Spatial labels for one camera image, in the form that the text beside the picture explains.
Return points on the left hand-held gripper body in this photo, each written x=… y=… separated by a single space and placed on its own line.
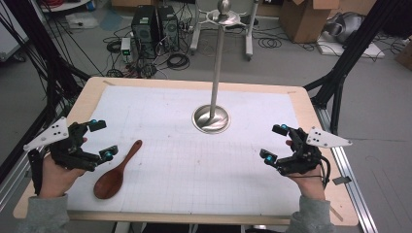
x=69 y=150

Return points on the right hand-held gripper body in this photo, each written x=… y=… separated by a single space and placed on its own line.
x=304 y=155

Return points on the brown wooden spoon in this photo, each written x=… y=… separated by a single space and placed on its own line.
x=108 y=186

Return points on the steel utensil stand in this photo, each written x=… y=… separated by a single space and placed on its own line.
x=216 y=71

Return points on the person's right hand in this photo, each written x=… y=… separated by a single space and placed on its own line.
x=311 y=186

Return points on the person's left hand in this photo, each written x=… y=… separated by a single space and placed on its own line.
x=56 y=181

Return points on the grey metal clip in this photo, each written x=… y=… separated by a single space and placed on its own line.
x=341 y=180

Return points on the white grid mat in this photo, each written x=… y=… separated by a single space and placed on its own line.
x=181 y=174

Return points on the small white box device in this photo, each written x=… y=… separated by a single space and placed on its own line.
x=125 y=48

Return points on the white wheeled stand base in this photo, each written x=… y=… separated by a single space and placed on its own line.
x=248 y=39

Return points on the clear plastic sheet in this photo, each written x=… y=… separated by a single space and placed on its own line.
x=82 y=21

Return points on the large black computer tower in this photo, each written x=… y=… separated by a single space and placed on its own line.
x=144 y=29

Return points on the open cardboard box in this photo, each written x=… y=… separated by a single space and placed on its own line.
x=301 y=22

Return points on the white flat board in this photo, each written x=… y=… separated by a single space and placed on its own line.
x=369 y=51

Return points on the slim black computer tower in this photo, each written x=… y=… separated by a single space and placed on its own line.
x=168 y=27

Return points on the grey bag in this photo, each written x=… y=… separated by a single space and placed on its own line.
x=348 y=27

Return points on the small cardboard box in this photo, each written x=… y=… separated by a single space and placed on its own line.
x=405 y=56

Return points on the aluminium rail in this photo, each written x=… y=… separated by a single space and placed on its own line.
x=13 y=187
x=353 y=194

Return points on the black frame struts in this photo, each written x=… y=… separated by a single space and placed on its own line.
x=350 y=55
x=48 y=64

